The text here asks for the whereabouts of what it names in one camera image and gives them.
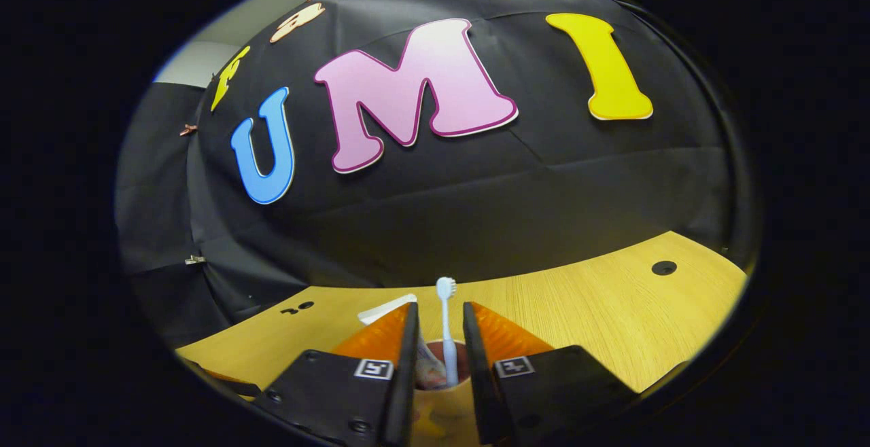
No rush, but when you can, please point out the black backdrop cloth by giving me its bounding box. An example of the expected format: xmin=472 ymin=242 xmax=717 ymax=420
xmin=116 ymin=0 xmax=755 ymax=349

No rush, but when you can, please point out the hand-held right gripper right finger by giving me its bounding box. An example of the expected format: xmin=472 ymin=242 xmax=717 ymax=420
xmin=463 ymin=301 xmax=640 ymax=446

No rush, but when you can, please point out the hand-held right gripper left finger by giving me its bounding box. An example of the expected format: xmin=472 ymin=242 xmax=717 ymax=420
xmin=251 ymin=302 xmax=420 ymax=447

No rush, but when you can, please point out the wooden desktop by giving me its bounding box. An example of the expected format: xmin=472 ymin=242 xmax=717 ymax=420
xmin=175 ymin=231 xmax=748 ymax=447

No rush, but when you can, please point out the beige cup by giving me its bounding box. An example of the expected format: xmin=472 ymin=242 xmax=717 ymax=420
xmin=406 ymin=338 xmax=480 ymax=447

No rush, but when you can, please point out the white toothpaste tube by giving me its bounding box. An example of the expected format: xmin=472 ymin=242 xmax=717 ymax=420
xmin=358 ymin=293 xmax=448 ymax=391

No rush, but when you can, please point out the white toothbrush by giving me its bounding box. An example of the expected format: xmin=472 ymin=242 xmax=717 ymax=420
xmin=436 ymin=276 xmax=459 ymax=388

